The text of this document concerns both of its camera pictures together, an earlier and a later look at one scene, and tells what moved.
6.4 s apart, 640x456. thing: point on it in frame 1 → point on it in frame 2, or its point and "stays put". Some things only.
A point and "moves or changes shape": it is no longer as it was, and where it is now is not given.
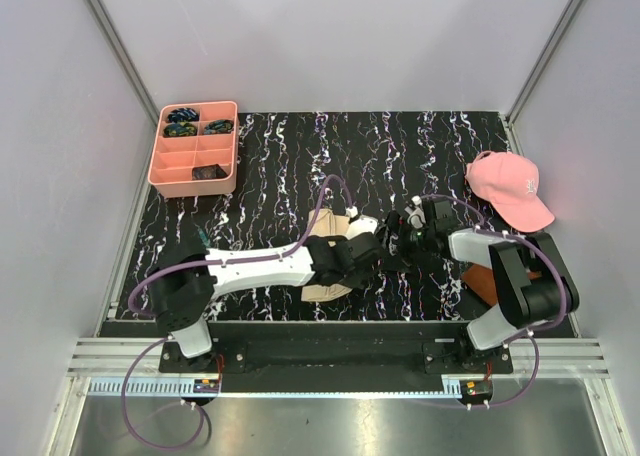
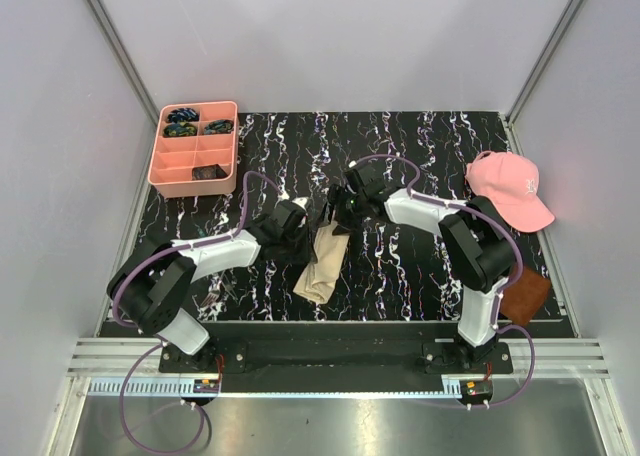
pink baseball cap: x=511 y=183 stays put
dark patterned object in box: x=212 y=171 stays put
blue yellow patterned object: x=179 y=129 stays put
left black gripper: x=355 y=282 → x=306 y=255
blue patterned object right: x=219 y=126 stays put
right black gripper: x=400 y=262 → x=337 y=196
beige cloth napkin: x=327 y=223 moves or changes shape
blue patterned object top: x=183 y=115 stays put
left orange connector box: x=207 y=385 stays put
